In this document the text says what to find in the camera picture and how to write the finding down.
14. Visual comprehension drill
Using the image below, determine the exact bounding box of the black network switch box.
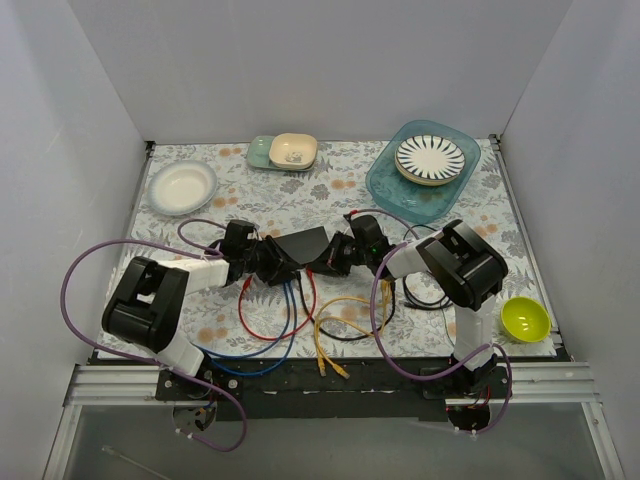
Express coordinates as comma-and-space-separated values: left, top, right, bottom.
274, 226, 329, 265

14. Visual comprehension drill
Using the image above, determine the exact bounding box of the yellow ethernet cable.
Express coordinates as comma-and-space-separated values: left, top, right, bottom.
315, 284, 391, 379
314, 280, 392, 376

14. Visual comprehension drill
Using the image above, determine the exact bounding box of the red ethernet cable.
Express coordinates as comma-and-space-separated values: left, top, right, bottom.
237, 268, 319, 342

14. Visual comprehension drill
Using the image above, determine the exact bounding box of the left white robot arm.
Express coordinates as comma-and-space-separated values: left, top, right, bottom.
102, 220, 302, 400

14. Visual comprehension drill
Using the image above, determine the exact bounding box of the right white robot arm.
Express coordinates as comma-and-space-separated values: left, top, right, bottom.
308, 214, 508, 398

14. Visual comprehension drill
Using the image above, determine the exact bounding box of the teal transparent plastic tray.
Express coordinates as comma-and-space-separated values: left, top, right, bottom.
365, 120, 481, 223

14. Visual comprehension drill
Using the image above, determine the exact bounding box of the white blue-rimmed bowl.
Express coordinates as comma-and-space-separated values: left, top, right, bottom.
147, 161, 218, 216

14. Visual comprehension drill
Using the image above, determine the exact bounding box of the green square dish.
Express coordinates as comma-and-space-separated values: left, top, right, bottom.
246, 135, 277, 170

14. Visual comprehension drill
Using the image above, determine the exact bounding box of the beige square bowl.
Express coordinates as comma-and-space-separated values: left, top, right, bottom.
269, 133, 318, 170

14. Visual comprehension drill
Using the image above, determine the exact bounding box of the striped white blue plate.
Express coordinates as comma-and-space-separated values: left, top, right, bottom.
394, 135, 466, 186

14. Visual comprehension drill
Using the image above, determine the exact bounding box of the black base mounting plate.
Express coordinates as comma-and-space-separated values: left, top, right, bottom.
154, 355, 501, 424

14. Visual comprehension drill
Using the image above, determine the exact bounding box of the lime green bowl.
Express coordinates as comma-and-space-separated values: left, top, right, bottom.
500, 297, 552, 343

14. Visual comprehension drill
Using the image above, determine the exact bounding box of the blue ethernet cable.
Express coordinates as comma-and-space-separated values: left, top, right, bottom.
209, 284, 301, 377
192, 282, 299, 361

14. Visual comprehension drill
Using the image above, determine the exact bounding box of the black power adapter cable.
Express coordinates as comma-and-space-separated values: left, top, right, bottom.
402, 227, 461, 346

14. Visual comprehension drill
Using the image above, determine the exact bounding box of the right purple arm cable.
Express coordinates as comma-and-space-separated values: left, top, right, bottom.
344, 209, 515, 434

